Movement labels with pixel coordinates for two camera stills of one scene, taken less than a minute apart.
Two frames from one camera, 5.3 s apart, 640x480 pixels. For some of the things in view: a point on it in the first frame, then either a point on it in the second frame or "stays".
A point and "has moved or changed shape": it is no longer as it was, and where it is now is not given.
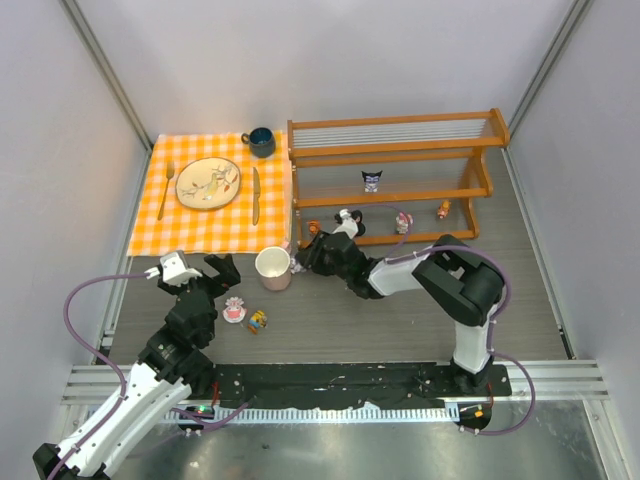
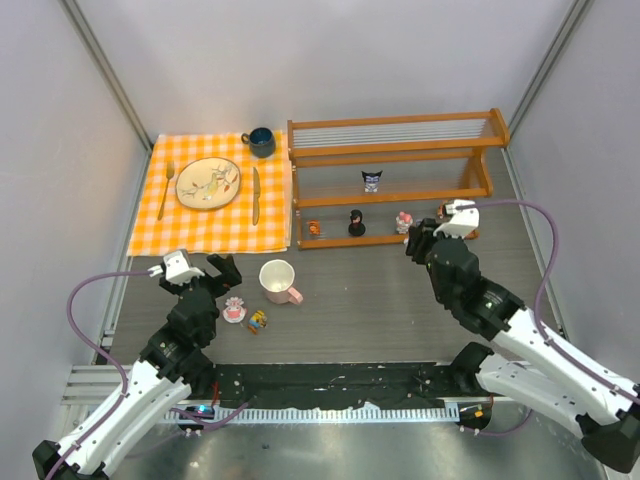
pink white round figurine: (234, 312) stays
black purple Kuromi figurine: (371, 181) stays
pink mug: (273, 264) has moved or changed shape
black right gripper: (316, 252) to (426, 240)
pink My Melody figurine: (402, 222) stays
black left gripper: (201, 284) stays
